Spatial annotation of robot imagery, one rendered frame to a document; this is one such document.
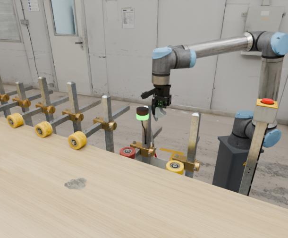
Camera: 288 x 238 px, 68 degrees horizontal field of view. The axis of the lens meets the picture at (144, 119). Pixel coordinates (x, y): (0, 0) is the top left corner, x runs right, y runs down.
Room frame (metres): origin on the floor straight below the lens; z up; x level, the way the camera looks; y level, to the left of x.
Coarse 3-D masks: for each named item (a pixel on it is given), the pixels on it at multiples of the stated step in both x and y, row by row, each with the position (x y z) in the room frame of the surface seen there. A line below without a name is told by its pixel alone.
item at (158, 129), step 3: (159, 126) 1.26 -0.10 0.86; (156, 129) 1.21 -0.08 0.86; (159, 129) 1.21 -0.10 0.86; (153, 132) 1.17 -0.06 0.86; (156, 132) 1.18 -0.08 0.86; (159, 132) 1.22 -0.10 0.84; (153, 135) 1.14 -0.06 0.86; (156, 135) 1.18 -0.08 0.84; (153, 138) 1.14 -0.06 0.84; (138, 150) 0.97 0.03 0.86; (138, 153) 0.97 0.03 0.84
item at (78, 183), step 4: (72, 180) 0.67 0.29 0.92; (76, 180) 0.68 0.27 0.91; (80, 180) 0.68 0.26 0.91; (84, 180) 0.68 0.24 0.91; (64, 184) 0.66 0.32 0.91; (68, 184) 0.66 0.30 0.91; (72, 184) 0.66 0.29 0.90; (76, 184) 0.65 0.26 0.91; (80, 184) 0.65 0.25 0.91; (84, 184) 0.66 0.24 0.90; (68, 188) 0.64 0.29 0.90; (76, 188) 0.64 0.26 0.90; (80, 188) 0.64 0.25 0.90
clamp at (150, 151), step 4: (132, 144) 1.01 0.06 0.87; (136, 144) 1.01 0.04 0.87; (140, 144) 1.01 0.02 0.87; (140, 148) 0.98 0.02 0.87; (144, 148) 0.98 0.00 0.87; (148, 148) 0.98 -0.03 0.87; (152, 148) 0.98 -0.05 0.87; (140, 152) 0.98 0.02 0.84; (144, 152) 0.97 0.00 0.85; (148, 152) 0.96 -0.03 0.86; (152, 152) 0.96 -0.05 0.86; (148, 156) 0.96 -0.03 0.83; (152, 156) 0.96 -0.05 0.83
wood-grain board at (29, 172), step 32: (0, 128) 1.14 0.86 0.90; (32, 128) 1.14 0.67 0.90; (0, 160) 0.82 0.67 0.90; (32, 160) 0.82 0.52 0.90; (64, 160) 0.83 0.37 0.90; (96, 160) 0.83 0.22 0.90; (128, 160) 0.83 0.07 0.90; (0, 192) 0.62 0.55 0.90; (32, 192) 0.62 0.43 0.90; (64, 192) 0.62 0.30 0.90; (96, 192) 0.62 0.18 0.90; (128, 192) 0.62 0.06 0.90; (160, 192) 0.62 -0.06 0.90; (192, 192) 0.63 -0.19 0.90; (224, 192) 0.63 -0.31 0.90; (0, 224) 0.48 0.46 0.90; (32, 224) 0.48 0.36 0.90; (64, 224) 0.48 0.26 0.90; (96, 224) 0.48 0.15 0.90; (128, 224) 0.48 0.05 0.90; (160, 224) 0.48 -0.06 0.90; (192, 224) 0.48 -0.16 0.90; (224, 224) 0.48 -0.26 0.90; (256, 224) 0.48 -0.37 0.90
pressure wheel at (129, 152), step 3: (126, 147) 0.93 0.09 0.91; (129, 147) 0.93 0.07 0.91; (132, 147) 0.93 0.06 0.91; (120, 150) 0.90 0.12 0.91; (123, 150) 0.91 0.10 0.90; (126, 150) 0.90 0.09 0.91; (129, 150) 0.91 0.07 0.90; (132, 150) 0.90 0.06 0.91; (135, 150) 0.90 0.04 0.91; (120, 153) 0.88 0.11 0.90; (123, 153) 0.87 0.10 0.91; (126, 153) 0.87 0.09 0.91; (129, 153) 0.87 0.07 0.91; (132, 153) 0.87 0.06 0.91; (135, 153) 0.89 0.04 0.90; (126, 156) 0.86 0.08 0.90; (129, 156) 0.86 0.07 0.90; (132, 156) 0.87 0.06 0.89; (135, 156) 0.89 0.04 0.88
